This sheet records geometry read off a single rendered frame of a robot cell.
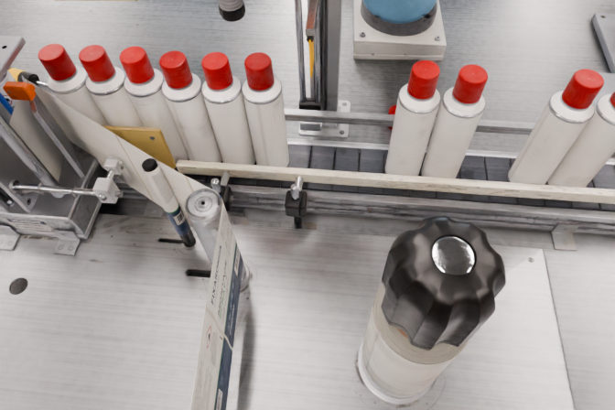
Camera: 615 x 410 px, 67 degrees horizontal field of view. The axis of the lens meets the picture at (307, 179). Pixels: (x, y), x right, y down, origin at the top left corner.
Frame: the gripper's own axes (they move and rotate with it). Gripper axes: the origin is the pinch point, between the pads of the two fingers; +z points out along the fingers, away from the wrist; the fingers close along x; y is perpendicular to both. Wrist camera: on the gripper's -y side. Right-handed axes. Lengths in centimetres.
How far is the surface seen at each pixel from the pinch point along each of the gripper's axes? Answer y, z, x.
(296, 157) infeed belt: 39, 12, -36
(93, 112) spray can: 11.7, 1.0, -37.5
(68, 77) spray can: 10.7, -5.2, -37.2
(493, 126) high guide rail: 67, 3, -36
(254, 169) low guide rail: 34, 8, -41
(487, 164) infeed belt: 69, 11, -36
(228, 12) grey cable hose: 30.7, -9.3, -28.6
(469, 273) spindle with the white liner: 54, -18, -67
